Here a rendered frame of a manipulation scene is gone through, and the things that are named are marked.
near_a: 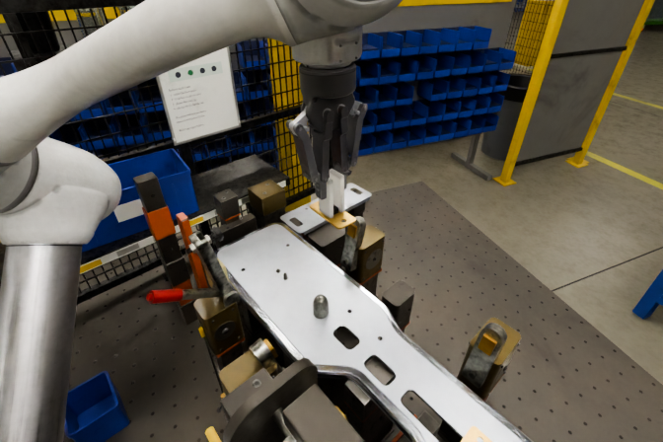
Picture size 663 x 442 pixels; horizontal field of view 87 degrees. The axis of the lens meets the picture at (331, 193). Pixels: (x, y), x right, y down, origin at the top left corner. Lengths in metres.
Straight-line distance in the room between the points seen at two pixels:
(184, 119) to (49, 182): 0.55
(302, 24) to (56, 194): 0.52
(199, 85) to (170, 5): 0.84
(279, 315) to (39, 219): 0.44
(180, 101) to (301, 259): 0.59
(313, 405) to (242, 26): 0.39
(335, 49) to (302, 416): 0.41
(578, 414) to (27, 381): 1.12
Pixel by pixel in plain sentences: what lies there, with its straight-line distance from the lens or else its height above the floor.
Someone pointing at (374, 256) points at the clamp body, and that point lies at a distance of 0.89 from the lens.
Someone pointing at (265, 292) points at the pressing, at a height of 1.00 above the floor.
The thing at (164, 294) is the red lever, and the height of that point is 1.14.
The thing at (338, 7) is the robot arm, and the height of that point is 1.58.
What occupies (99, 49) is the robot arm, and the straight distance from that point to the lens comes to 0.40.
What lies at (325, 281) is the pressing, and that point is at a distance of 0.82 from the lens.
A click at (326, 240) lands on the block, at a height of 0.98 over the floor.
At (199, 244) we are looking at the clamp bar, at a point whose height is 1.21.
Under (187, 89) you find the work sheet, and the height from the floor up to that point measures 1.30.
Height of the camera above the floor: 1.61
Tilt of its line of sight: 33 degrees down
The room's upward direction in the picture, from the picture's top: straight up
